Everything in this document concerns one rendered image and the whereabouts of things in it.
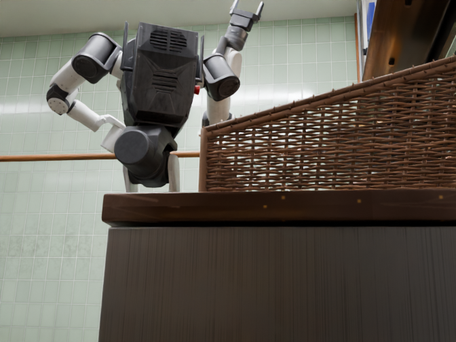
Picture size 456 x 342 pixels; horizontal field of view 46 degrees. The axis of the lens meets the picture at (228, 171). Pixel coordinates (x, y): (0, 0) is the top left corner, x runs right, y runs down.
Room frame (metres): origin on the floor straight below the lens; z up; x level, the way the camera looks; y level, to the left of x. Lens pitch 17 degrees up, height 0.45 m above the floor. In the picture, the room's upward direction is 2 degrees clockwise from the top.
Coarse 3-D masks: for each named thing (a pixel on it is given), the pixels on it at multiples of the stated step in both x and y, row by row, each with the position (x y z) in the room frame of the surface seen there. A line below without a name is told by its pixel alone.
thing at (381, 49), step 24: (384, 0) 1.36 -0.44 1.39; (408, 0) 1.34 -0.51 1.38; (432, 0) 1.32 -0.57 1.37; (384, 24) 1.48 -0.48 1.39; (408, 24) 1.46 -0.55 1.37; (432, 24) 1.44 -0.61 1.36; (384, 48) 1.62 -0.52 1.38; (408, 48) 1.59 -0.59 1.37; (384, 72) 1.79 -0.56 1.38; (384, 96) 1.99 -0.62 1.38; (408, 96) 1.95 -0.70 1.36
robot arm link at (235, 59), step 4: (232, 52) 1.91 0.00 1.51; (236, 52) 1.91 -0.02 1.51; (232, 56) 1.90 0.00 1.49; (236, 56) 1.91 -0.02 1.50; (240, 56) 1.93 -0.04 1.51; (228, 60) 1.92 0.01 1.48; (232, 60) 1.91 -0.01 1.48; (236, 60) 1.92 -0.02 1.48; (240, 60) 1.94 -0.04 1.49; (232, 64) 1.92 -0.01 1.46; (236, 64) 1.93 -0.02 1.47; (240, 64) 1.95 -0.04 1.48; (232, 68) 1.93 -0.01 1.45; (236, 68) 1.94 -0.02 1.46; (240, 68) 1.96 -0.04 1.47; (236, 72) 1.95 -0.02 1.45; (240, 72) 1.97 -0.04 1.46
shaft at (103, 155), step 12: (0, 156) 2.36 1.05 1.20; (12, 156) 2.35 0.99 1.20; (24, 156) 2.34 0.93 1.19; (36, 156) 2.33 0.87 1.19; (48, 156) 2.32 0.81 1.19; (60, 156) 2.32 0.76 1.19; (72, 156) 2.31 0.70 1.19; (84, 156) 2.30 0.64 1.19; (96, 156) 2.29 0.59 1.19; (108, 156) 2.28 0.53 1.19; (180, 156) 2.24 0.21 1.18; (192, 156) 2.23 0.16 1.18
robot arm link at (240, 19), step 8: (232, 8) 1.91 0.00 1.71; (232, 16) 1.91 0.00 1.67; (240, 16) 1.90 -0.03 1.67; (248, 16) 1.89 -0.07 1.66; (256, 16) 1.89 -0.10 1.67; (232, 24) 1.92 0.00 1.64; (240, 24) 1.90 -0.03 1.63; (248, 24) 1.90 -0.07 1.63; (232, 32) 1.90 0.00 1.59; (240, 32) 1.90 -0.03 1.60
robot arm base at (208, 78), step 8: (208, 56) 1.76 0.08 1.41; (208, 72) 1.74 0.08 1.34; (208, 80) 1.73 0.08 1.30; (216, 80) 1.72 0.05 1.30; (224, 80) 1.72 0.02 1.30; (232, 80) 1.73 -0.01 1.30; (208, 88) 1.76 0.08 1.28; (216, 88) 1.75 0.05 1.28; (224, 88) 1.75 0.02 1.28; (232, 88) 1.77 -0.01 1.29; (216, 96) 1.78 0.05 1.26; (224, 96) 1.79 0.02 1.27
